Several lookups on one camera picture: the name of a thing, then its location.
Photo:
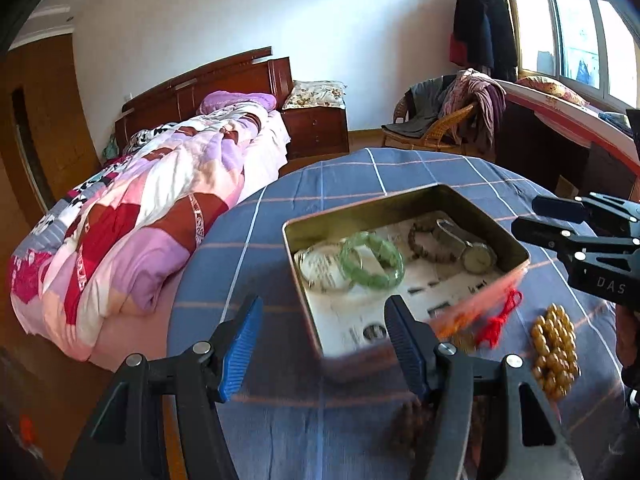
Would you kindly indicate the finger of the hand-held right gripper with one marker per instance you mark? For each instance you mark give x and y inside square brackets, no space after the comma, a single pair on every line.
[542,232]
[557,209]

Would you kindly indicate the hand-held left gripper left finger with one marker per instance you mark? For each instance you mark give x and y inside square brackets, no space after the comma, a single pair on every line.
[245,345]

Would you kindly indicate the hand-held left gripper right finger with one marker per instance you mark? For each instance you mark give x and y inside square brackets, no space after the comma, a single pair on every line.
[400,340]

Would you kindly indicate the pink metal tin box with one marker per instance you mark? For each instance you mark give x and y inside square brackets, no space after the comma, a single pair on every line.
[380,205]

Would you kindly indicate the person's right hand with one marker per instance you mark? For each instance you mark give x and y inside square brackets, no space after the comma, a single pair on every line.
[627,335]

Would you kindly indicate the brown cardboard box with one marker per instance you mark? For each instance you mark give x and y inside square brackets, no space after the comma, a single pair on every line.
[567,187]

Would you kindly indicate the green jade bangle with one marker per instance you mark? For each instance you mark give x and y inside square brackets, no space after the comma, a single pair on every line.
[395,271]

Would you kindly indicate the silver wristwatch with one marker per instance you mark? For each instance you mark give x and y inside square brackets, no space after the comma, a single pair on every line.
[477,257]

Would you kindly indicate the window bench with pink cover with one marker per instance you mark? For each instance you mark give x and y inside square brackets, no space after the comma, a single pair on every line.
[530,135]

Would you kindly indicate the blue plaid tablecloth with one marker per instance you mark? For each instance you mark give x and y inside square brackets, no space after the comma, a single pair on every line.
[280,435]

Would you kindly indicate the clear glass bangle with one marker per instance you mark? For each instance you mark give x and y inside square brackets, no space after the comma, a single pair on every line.
[302,266]

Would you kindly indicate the blue folded cloth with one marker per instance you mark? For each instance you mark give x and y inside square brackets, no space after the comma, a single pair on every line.
[616,120]

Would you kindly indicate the floral cushion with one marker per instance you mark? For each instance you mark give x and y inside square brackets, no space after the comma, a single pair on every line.
[550,89]

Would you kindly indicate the wicker chair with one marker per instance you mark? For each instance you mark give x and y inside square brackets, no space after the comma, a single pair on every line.
[450,127]

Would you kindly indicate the pink patterned garment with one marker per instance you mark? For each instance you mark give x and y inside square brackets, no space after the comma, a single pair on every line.
[475,92]

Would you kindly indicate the grey garment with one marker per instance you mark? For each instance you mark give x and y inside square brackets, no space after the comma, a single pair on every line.
[422,110]

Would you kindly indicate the window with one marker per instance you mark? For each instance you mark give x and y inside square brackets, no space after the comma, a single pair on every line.
[575,40]

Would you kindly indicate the pink patchwork quilt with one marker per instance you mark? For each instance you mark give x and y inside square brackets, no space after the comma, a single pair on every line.
[150,200]

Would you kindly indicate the dark hooded hanging coat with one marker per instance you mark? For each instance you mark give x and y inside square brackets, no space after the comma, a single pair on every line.
[500,30]

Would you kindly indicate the red hanging garment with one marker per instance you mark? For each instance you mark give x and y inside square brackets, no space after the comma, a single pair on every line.
[455,50]

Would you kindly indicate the black hanging coat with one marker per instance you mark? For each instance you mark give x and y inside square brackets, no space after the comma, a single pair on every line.
[470,25]

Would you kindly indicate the dark wooden nightstand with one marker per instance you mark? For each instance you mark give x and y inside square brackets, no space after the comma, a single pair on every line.
[315,132]

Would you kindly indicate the black and white cloth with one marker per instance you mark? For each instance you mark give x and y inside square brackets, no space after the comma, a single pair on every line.
[145,137]

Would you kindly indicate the teal cloth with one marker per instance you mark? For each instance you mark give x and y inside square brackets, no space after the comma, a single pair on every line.
[110,150]

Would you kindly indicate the purple pillow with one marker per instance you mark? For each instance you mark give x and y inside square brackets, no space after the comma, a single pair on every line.
[235,101]

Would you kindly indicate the dark wooden bed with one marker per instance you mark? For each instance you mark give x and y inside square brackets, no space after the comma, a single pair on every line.
[200,90]

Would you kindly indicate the floral pillow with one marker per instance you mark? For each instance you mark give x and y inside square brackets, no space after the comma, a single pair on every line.
[315,94]

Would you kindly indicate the wooden wardrobe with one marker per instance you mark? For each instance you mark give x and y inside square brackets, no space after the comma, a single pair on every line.
[55,125]

